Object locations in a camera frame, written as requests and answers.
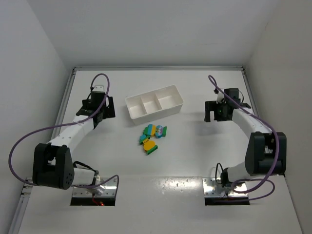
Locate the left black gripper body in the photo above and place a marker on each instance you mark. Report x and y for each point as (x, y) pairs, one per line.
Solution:
(105, 112)

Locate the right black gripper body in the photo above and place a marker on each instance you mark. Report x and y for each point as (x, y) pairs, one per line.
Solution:
(212, 110)

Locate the green lego plate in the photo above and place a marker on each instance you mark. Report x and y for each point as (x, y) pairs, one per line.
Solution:
(148, 137)
(151, 150)

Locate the yellow round face lego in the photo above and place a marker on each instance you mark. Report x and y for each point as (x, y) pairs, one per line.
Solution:
(149, 144)

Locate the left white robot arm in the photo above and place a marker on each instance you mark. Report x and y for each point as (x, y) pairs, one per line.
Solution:
(53, 162)

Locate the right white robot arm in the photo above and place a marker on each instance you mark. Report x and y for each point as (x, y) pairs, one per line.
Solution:
(262, 152)

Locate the white three-compartment tray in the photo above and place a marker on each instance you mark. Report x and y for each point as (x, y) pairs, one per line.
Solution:
(153, 105)

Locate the green curved lego brick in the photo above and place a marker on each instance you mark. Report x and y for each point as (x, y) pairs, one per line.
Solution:
(164, 131)

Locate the green lego plate under teal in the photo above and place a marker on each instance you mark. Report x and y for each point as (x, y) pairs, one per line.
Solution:
(148, 137)

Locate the teal frog lily lego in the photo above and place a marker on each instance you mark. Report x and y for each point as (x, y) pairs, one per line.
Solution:
(158, 131)

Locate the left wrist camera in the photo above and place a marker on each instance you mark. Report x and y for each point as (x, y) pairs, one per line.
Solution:
(99, 89)

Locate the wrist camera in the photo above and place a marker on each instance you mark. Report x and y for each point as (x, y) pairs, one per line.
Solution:
(220, 96)
(99, 89)

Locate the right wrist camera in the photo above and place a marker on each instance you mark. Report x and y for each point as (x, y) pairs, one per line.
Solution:
(220, 96)

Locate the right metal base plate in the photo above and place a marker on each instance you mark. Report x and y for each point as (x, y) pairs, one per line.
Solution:
(213, 189)

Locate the metal base plate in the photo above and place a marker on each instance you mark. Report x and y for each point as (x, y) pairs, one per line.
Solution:
(106, 190)
(213, 189)

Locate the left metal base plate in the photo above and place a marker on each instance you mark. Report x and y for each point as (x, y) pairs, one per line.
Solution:
(106, 190)

